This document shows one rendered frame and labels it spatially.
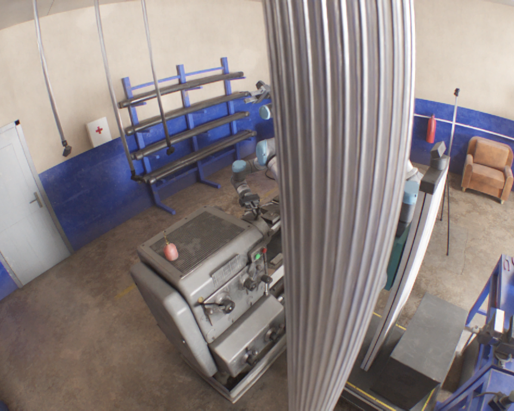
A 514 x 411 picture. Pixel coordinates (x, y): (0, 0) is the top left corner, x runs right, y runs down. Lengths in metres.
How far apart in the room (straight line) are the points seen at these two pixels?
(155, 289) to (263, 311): 0.70
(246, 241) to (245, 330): 0.55
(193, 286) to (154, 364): 1.52
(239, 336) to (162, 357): 1.19
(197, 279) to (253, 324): 0.54
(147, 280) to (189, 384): 1.30
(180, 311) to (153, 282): 0.21
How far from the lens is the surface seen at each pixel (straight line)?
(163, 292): 1.33
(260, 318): 1.72
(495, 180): 5.25
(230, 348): 1.64
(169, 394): 2.52
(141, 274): 1.47
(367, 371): 2.12
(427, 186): 1.05
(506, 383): 1.81
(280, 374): 2.41
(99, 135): 4.16
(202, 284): 1.31
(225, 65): 5.38
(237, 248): 1.42
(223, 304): 1.40
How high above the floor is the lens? 2.21
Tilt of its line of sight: 31 degrees down
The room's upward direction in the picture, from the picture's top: 7 degrees counter-clockwise
